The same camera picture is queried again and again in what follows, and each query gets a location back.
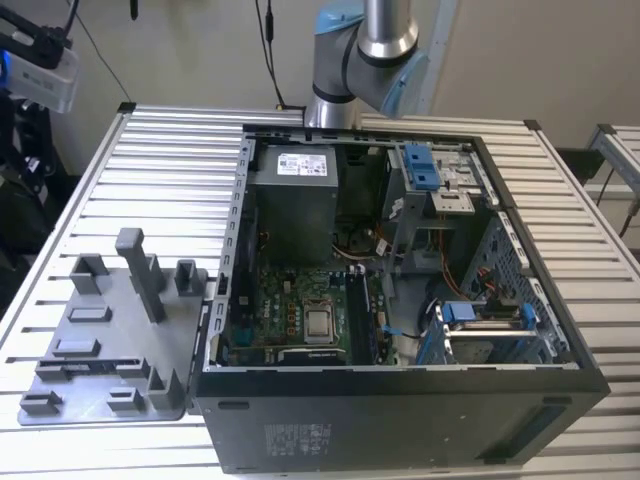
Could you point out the dark blue RAM stick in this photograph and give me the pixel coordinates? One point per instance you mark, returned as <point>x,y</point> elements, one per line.
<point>371,325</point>
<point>95,365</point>

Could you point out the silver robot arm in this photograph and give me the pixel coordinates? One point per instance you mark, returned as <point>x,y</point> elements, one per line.
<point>340,65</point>

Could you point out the black RAM slot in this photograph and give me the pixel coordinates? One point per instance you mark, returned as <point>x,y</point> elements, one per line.
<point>352,320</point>
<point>365,320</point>
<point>359,320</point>

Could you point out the grey plastic parts rack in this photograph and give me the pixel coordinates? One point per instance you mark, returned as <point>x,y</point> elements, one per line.
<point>115,325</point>

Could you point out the grey power supply unit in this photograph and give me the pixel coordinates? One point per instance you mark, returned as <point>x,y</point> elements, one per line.
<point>295,215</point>

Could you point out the green motherboard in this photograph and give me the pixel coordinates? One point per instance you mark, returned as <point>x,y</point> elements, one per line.
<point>280,295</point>

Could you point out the CPU socket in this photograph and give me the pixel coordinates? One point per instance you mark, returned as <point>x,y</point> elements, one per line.
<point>320,303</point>

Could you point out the silver CPU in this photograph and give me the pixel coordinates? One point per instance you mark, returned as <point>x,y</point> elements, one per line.
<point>319,327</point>

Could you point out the black graphics card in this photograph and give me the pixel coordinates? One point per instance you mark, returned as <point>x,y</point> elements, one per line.
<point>310,356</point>

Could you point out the blue plastic drive latch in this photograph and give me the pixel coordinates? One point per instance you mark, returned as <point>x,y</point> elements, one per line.
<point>420,165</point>

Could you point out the black open PC case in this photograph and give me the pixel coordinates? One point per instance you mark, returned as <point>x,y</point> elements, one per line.
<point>350,415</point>

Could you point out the grey metal drive cage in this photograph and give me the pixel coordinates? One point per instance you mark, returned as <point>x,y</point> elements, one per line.
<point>452,202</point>

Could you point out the blue disk carrier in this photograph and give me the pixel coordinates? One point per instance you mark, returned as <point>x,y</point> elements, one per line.
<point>461,312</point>

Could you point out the metal disk bay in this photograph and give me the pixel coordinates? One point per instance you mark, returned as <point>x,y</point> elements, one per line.
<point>490,332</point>

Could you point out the metal slat side table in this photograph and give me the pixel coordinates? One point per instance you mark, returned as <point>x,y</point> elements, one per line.
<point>620,150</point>

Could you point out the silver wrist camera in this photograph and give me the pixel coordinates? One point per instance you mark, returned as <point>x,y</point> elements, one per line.
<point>47,82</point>

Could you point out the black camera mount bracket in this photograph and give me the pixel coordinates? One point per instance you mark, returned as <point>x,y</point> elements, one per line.
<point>50,47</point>

